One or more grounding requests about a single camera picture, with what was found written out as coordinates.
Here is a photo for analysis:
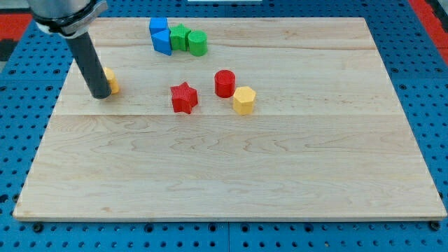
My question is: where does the light wooden board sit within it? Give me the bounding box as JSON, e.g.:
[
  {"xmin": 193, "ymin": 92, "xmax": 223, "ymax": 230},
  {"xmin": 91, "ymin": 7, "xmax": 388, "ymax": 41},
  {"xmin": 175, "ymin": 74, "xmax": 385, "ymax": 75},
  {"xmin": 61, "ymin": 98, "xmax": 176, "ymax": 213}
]
[{"xmin": 13, "ymin": 17, "xmax": 447, "ymax": 222}]

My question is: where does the green star block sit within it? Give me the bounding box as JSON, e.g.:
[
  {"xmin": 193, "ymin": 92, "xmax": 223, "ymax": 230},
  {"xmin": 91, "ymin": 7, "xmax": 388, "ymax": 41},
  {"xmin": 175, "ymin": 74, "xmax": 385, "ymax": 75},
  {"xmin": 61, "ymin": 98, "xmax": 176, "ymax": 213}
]
[{"xmin": 169, "ymin": 24, "xmax": 191, "ymax": 51}]

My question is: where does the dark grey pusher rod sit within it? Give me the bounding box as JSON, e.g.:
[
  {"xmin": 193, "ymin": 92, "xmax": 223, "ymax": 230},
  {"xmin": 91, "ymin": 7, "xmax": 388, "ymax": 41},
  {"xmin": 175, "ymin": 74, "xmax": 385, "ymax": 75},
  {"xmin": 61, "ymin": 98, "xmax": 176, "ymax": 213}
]
[{"xmin": 66, "ymin": 32, "xmax": 111, "ymax": 99}]

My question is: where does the red cylinder block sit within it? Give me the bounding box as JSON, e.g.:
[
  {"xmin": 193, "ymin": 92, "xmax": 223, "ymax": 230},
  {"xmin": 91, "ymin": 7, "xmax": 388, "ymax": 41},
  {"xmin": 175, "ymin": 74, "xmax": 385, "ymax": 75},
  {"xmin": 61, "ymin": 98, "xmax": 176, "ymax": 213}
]
[{"xmin": 214, "ymin": 69, "xmax": 236, "ymax": 98}]

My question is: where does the blue triangle block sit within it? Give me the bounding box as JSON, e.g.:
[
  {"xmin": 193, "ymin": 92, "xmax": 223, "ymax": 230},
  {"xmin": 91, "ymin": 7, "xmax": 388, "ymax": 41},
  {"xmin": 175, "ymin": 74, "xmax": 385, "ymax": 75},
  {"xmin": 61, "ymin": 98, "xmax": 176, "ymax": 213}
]
[{"xmin": 151, "ymin": 29, "xmax": 172, "ymax": 56}]

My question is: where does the red star block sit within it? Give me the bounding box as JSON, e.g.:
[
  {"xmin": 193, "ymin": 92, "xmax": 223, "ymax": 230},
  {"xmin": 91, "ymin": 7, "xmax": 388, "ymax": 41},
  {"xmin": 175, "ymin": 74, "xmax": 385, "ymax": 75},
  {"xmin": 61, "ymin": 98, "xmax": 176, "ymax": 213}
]
[{"xmin": 170, "ymin": 82, "xmax": 198, "ymax": 114}]

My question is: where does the green cylinder block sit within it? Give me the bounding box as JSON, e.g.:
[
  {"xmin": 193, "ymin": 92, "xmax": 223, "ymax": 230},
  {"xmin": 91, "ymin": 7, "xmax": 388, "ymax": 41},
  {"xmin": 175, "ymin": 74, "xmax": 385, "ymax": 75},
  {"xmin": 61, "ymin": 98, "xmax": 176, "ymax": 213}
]
[{"xmin": 188, "ymin": 30, "xmax": 208, "ymax": 57}]

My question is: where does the yellow hexagon block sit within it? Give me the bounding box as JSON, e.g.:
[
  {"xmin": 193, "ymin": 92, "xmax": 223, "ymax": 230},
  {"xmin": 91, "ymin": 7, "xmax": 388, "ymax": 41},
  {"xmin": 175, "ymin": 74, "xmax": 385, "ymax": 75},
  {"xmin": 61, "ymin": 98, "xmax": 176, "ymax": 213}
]
[{"xmin": 232, "ymin": 86, "xmax": 256, "ymax": 116}]

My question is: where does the blue cube block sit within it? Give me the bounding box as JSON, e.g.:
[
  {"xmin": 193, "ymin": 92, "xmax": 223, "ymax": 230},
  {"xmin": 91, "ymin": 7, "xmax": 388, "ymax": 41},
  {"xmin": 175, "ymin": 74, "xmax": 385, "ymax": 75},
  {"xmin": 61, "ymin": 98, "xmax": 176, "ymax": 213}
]
[{"xmin": 148, "ymin": 17, "xmax": 169, "ymax": 36}]

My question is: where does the yellow block behind rod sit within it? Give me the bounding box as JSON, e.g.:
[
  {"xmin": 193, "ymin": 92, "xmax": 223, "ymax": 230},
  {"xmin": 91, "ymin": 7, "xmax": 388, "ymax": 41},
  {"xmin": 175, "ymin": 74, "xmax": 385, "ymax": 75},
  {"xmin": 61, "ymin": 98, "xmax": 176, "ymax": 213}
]
[{"xmin": 103, "ymin": 67, "xmax": 120, "ymax": 95}]

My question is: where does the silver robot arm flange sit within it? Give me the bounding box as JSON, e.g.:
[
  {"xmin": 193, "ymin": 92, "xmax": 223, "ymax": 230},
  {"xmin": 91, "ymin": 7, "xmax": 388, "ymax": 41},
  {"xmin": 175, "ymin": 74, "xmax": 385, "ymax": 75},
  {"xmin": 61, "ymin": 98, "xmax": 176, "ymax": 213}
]
[{"xmin": 27, "ymin": 0, "xmax": 108, "ymax": 39}]

